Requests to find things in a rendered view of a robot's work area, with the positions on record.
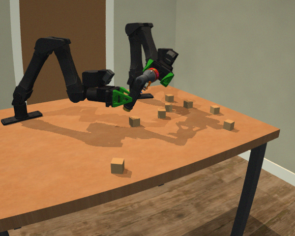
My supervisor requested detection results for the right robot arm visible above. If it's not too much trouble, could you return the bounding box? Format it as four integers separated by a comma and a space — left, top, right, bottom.
1, 36, 115, 125

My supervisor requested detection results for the small tan block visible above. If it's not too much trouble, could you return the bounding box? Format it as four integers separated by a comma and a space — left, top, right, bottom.
183, 100, 193, 109
165, 94, 174, 102
158, 109, 166, 118
129, 116, 140, 127
111, 158, 124, 174
223, 119, 235, 131
210, 105, 220, 115
165, 103, 173, 112

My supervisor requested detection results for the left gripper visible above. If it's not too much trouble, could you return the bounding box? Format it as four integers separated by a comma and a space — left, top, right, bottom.
144, 59, 174, 87

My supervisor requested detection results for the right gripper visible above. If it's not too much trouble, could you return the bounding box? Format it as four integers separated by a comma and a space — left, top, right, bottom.
96, 87, 132, 108

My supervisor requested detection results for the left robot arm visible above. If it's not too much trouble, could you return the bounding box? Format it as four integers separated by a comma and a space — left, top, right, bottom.
125, 23, 178, 92

